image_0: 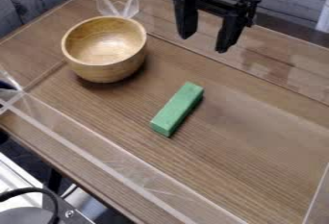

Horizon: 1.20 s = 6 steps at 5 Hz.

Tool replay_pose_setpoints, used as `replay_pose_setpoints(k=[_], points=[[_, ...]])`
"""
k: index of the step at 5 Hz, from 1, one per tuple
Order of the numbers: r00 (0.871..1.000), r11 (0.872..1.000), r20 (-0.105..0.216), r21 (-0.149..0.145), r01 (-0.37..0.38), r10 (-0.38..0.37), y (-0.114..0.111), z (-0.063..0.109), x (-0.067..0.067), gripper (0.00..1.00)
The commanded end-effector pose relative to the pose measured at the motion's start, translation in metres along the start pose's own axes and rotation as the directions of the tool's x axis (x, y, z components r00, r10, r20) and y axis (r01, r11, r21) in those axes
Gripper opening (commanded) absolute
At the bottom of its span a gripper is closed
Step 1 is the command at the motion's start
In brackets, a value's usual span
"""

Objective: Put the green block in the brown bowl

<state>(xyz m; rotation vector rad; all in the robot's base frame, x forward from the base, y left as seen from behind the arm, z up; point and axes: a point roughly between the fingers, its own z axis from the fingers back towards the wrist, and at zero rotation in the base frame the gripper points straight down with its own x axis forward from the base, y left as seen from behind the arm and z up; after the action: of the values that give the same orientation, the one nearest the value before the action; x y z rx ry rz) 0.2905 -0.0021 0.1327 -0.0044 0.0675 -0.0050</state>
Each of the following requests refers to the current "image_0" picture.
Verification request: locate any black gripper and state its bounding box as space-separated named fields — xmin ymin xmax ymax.
xmin=172 ymin=0 xmax=260 ymax=53

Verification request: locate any green rectangular block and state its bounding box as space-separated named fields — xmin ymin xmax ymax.
xmin=149 ymin=82 xmax=204 ymax=137

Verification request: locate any light brown wooden bowl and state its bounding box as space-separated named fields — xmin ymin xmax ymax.
xmin=60 ymin=16 xmax=148 ymax=83

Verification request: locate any black table leg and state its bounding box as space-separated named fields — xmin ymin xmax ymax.
xmin=47 ymin=169 xmax=63 ymax=193

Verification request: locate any white post at right edge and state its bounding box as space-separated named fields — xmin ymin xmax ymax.
xmin=315 ymin=0 xmax=329 ymax=33

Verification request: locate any clear acrylic enclosure wall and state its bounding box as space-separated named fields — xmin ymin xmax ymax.
xmin=0 ymin=0 xmax=329 ymax=224

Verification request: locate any grey metal bracket with screw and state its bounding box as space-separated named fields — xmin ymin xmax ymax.
xmin=44 ymin=185 xmax=95 ymax=224

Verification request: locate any black cable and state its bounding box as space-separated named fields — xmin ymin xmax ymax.
xmin=0 ymin=187 xmax=60 ymax=224

